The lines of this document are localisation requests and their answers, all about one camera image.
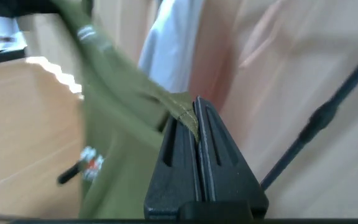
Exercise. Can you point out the beige curtain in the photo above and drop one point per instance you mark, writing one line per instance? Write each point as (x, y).
(291, 93)

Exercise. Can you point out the green garment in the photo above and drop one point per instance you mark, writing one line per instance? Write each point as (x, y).
(120, 124)

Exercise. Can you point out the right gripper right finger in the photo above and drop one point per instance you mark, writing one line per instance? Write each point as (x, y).
(232, 186)

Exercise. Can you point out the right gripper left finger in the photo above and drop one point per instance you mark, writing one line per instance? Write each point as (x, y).
(172, 180)

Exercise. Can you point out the black clothes rack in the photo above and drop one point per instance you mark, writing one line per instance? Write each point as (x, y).
(322, 116)

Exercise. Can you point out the pale grey shorts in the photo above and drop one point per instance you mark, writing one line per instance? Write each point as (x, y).
(169, 46)

